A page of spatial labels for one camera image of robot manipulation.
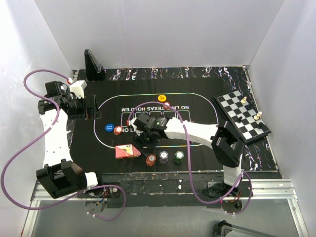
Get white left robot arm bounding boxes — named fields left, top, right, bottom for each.
left=36, top=80, right=105, bottom=198

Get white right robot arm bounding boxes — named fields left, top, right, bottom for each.
left=127, top=113, right=244, bottom=196

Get black poker table mat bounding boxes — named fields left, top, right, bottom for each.
left=72, top=66, right=279, bottom=172

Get red playing card box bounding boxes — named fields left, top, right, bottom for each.
left=115, top=144, right=141, bottom=159

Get green poker chip stack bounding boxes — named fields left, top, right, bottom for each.
left=174, top=151, right=184, bottom=163

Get white chess pawn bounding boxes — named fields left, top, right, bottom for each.
left=241, top=97, right=247, bottom=104
left=254, top=112, right=262, bottom=120

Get white chess pawn far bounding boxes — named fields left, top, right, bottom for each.
left=241, top=97, right=247, bottom=104

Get yellow round dealer button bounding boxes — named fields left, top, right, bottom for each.
left=158, top=94, right=166, bottom=102

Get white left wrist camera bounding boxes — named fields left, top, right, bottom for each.
left=70, top=80, right=87, bottom=99

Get red chips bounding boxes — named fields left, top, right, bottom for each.
left=114, top=126, right=123, bottom=135
left=164, top=102, right=170, bottom=109

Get white chess pawn near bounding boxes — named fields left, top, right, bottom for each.
left=254, top=112, right=262, bottom=120

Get black case bottom corner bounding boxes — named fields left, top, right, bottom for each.
left=213, top=220, right=272, bottom=237

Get black white chess board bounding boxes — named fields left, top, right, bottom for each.
left=214, top=90, right=271, bottom=144

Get black chess piece lower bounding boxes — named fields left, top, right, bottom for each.
left=257, top=122, right=264, bottom=128

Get blue poker chip stack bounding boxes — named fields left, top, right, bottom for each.
left=158, top=151, right=168, bottom=164

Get black card shoe stand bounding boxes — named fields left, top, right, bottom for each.
left=84, top=49, right=106, bottom=81

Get blue small blind button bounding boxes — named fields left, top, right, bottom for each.
left=104, top=123, right=115, bottom=132

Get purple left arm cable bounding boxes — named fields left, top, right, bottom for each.
left=0, top=69, right=127, bottom=221

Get red poker chip stack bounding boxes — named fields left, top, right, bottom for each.
left=146, top=154, right=156, bottom=167

